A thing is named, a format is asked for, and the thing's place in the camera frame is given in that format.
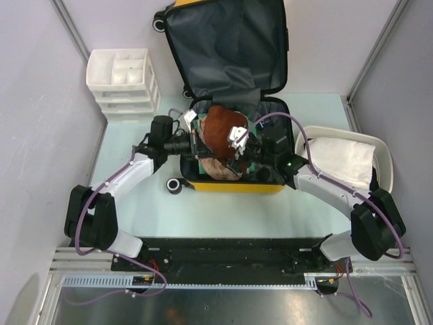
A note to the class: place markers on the black garment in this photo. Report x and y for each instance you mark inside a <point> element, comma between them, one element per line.
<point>374,183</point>

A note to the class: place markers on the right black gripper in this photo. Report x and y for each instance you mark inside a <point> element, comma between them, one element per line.
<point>243,158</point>

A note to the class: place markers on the white towel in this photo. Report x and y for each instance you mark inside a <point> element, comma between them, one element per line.
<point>344,159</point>

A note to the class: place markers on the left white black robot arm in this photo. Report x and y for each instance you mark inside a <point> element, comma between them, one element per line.
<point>91,219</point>

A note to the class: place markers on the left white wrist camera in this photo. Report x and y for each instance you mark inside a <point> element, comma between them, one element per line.
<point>186,120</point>

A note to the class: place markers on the yellow Pikachu hard-shell suitcase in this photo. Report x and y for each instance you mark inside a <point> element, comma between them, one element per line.
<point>233,54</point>

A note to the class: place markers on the rust brown cloth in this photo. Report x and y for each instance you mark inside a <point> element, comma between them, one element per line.
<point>217,126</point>

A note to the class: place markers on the white plastic tray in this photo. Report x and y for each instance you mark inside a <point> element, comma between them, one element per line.
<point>382,159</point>

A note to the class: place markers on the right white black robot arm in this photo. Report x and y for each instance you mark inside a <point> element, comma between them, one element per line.
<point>376,226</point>

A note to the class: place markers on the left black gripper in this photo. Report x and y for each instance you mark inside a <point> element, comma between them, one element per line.
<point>198,148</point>

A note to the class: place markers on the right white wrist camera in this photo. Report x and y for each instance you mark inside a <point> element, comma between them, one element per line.
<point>237,138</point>

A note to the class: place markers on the dark blue round tin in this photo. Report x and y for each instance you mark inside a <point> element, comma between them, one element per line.
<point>264,124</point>

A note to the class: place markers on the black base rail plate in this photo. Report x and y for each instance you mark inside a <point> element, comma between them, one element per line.
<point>231,260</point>

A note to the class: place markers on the pink patterned cloth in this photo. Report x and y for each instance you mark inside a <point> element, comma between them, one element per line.
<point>211,166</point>

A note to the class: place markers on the black round cap container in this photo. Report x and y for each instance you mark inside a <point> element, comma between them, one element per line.
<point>264,175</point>

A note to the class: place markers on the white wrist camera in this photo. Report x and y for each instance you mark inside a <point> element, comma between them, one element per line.
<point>237,138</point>
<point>186,120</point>

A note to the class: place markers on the grey slotted cable duct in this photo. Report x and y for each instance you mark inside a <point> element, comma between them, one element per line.
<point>131,282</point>

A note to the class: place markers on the white plastic drawer organizer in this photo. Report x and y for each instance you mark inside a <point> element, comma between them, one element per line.
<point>124,85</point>

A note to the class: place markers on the green folded cloth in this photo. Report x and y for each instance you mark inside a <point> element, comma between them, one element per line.
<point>247,123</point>

